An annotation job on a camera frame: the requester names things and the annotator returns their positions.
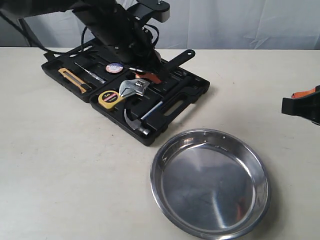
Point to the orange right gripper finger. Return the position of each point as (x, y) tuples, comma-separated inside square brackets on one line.
[(302, 94)]

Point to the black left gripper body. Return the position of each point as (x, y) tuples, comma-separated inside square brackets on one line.
[(127, 38)]

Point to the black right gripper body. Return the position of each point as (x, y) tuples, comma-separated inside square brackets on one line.
[(307, 107)]

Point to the adjustable wrench black handle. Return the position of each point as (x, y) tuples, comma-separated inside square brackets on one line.
[(138, 86)]

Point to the black plastic tool case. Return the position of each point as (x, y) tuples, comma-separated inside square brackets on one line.
[(94, 56)]

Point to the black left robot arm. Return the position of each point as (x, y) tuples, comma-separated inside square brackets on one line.
[(89, 12)]

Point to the electrical tape roll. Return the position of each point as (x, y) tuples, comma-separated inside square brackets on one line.
[(114, 68)]

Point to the yellow tape measure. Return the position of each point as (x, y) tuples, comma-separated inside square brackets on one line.
[(109, 99)]

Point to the silver tester screwdriver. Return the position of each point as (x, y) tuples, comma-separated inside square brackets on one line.
[(93, 75)]

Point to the yellow utility knife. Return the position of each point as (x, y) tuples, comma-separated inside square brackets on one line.
[(83, 86)]

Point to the white backdrop curtain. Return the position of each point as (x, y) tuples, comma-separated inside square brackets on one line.
[(199, 24)]

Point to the round stainless steel tray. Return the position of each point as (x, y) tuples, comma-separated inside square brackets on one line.
[(210, 184)]

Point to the claw hammer black handle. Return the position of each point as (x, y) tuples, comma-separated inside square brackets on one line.
[(136, 124)]

